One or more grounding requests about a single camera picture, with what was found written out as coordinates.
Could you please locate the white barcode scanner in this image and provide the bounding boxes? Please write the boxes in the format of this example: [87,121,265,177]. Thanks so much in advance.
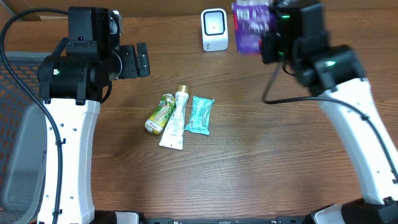
[200,8,229,52]

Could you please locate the brown cardboard backdrop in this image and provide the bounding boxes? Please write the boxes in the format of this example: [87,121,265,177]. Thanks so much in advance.
[1,0,397,22]

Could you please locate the red floral pantyliner pack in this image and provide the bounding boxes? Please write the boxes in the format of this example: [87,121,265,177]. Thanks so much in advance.
[231,0,276,54]

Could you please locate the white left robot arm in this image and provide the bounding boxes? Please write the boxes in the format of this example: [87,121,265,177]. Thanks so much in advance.
[37,7,150,223]

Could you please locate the grey plastic basket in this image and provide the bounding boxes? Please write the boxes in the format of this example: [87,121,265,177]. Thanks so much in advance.
[1,65,47,223]

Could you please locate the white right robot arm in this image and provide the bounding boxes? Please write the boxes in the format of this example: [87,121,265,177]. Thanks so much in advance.
[261,1,397,223]

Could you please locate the green wet wipes pack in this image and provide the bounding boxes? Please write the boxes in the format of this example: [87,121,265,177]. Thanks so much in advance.
[185,96,215,136]

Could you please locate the white tube gold cap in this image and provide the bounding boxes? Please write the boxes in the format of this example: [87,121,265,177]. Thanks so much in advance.
[159,85,190,151]

